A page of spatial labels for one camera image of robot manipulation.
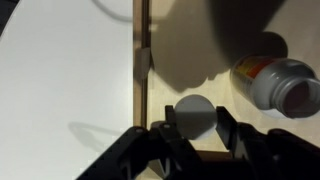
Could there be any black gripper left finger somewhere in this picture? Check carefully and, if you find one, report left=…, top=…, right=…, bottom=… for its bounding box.
left=158, top=104, right=201, bottom=168

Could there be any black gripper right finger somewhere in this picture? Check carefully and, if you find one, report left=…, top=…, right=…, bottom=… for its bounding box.
left=215, top=105, right=249, bottom=159

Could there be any white round bottle lid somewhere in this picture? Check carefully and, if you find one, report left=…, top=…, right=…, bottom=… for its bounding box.
left=174, top=94, right=218, bottom=141

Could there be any orange label pill bottle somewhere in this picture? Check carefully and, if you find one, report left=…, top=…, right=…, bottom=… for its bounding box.
left=229, top=54, right=320, bottom=120

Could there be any slatted wooden tray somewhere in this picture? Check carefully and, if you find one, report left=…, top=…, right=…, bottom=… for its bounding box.
left=132, top=0, right=320, bottom=180

